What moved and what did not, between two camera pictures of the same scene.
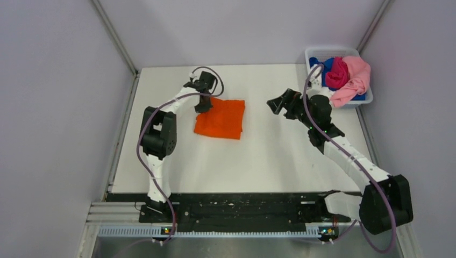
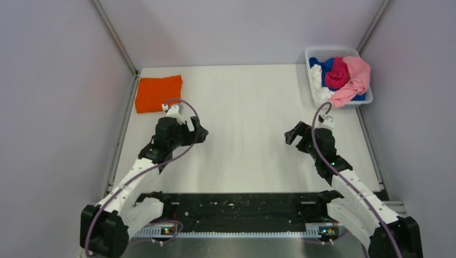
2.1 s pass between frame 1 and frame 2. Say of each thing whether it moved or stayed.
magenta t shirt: stayed
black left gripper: moved
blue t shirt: stayed
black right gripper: moved
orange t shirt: moved
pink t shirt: stayed
